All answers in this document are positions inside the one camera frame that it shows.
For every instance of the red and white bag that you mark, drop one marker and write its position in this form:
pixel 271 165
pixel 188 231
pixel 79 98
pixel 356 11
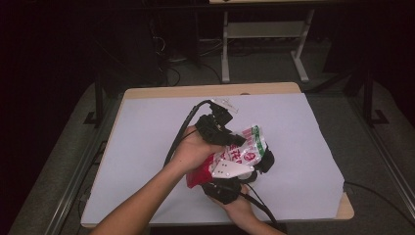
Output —
pixel 243 151

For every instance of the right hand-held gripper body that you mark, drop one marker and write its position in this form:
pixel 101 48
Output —
pixel 225 187

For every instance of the person's left hand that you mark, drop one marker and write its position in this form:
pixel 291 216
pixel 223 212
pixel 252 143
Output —
pixel 192 151

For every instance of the white metal desk frame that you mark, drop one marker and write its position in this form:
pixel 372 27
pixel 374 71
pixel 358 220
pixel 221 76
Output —
pixel 261 30

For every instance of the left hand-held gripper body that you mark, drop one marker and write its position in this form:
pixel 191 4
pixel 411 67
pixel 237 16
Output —
pixel 212 129

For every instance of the clear jar with black lid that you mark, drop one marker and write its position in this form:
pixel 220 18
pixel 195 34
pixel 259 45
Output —
pixel 266 160

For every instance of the black metal stand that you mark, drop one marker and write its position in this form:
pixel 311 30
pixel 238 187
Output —
pixel 368 98
pixel 98 104

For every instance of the person's right hand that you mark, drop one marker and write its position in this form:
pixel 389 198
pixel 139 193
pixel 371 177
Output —
pixel 239 204

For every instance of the metal floor rail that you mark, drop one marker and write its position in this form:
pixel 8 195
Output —
pixel 385 153
pixel 75 182

